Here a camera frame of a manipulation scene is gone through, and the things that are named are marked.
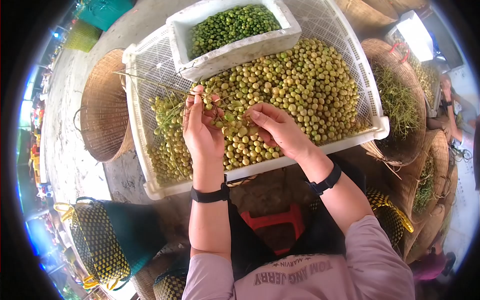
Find person's right hand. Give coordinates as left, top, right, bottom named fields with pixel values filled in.
left=243, top=103, right=320, bottom=163

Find person's left hand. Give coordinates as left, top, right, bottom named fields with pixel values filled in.
left=182, top=84, right=226, bottom=166

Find person's left thumb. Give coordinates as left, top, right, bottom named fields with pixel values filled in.
left=208, top=93, right=225, bottom=122

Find person's right index finger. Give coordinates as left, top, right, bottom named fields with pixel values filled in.
left=243, top=103, right=280, bottom=117

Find person's right fingers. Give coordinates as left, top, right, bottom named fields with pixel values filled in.
left=257, top=127, right=280, bottom=148

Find person's left index finger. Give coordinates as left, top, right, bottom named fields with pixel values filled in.
left=192, top=84, right=206, bottom=128

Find person's left fingers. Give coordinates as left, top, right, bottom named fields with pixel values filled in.
left=182, top=95, right=193, bottom=130

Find person's right thumb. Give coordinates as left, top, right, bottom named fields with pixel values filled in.
left=247, top=109, right=278, bottom=131

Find green fruit stalk bunch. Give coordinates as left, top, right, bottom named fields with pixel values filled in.
left=113, top=69, right=256, bottom=130

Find pile of yellow-green round fruits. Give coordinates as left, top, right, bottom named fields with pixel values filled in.
left=145, top=37, right=370, bottom=186

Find white plastic mesh crate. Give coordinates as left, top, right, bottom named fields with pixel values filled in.
left=122, top=0, right=391, bottom=201

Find white foam box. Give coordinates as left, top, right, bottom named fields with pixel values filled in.
left=166, top=0, right=302, bottom=82

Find black wrist band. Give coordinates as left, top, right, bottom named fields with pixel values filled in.
left=190, top=174, right=230, bottom=204
left=305, top=161, right=343, bottom=196

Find pile of small green fruits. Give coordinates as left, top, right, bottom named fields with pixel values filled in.
left=187, top=4, right=282, bottom=60

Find empty woven bamboo basket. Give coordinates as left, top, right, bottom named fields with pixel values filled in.
left=73, top=47, right=135, bottom=163

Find red plastic stool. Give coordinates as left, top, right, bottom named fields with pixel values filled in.
left=240, top=204, right=305, bottom=256

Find person's legs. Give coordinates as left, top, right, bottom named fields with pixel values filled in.
left=227, top=153, right=367, bottom=282

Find teal plastic bag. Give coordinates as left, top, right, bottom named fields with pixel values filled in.
left=76, top=0, right=134, bottom=32

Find green woven basket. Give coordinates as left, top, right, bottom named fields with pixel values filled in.
left=62, top=19, right=103, bottom=53

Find pile of bare green stalks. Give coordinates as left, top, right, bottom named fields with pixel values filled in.
left=371, top=62, right=421, bottom=141

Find person's body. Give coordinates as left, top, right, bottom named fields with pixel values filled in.
left=181, top=215, right=416, bottom=300

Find black yellow woven bag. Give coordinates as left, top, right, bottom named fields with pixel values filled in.
left=310, top=187, right=415, bottom=249
left=152, top=268, right=189, bottom=300
left=53, top=196, right=168, bottom=292

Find white rectangular box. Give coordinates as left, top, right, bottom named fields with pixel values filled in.
left=385, top=10, right=436, bottom=63

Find stack of woven bamboo baskets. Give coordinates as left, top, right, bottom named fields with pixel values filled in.
left=388, top=128, right=460, bottom=265

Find bamboo basket with red handle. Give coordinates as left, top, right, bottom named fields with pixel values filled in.
left=360, top=38, right=428, bottom=167

